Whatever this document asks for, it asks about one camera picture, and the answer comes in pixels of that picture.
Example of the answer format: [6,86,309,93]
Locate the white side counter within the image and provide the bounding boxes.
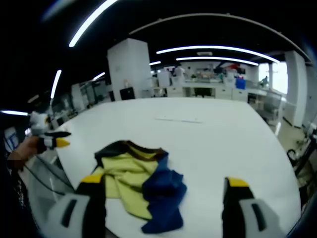
[247,86,284,117]

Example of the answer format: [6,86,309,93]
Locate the person's left hand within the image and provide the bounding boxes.
[15,135,48,161]

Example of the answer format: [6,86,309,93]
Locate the white ceiling light strip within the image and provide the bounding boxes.
[51,69,62,99]
[156,45,280,64]
[176,56,260,66]
[68,0,119,48]

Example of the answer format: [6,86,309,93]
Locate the yellow blue grey garment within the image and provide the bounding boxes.
[93,140,188,235]

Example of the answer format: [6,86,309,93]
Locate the narrow white pillar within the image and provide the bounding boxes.
[284,51,309,128]

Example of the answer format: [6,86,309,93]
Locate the wide white pillar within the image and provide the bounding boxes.
[106,38,152,100]

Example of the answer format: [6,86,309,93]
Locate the black cable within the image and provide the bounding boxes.
[18,163,75,196]

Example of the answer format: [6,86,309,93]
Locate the white counter row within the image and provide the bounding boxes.
[152,81,248,102]

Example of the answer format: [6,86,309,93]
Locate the bright window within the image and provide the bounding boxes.
[259,62,288,94]

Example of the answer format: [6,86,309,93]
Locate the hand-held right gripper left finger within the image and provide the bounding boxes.
[41,173,107,238]

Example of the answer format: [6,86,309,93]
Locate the black chair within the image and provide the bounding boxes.
[119,87,136,101]

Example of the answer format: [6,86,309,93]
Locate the white tall cabinet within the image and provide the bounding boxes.
[71,83,88,111]

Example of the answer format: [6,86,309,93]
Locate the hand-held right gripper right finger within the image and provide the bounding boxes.
[221,176,287,238]

